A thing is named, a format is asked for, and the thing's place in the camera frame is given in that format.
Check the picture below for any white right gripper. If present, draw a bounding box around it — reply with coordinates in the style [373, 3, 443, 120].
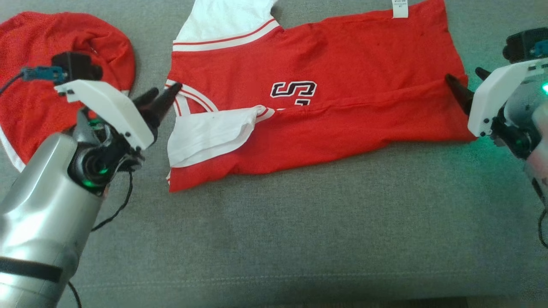
[445, 58, 548, 138]

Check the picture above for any red mesh garment, white trim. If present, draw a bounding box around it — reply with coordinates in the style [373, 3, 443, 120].
[0, 12, 137, 173]

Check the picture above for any red and white jersey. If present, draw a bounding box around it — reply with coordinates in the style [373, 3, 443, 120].
[165, 0, 477, 193]

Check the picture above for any black left cable, blue plug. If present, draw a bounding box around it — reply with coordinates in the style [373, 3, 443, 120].
[0, 65, 134, 308]

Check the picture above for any grey ottoman cushion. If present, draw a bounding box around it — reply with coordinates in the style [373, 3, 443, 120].
[0, 0, 548, 300]

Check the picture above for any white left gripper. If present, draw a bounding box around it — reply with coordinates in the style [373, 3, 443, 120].
[55, 80, 183, 150]

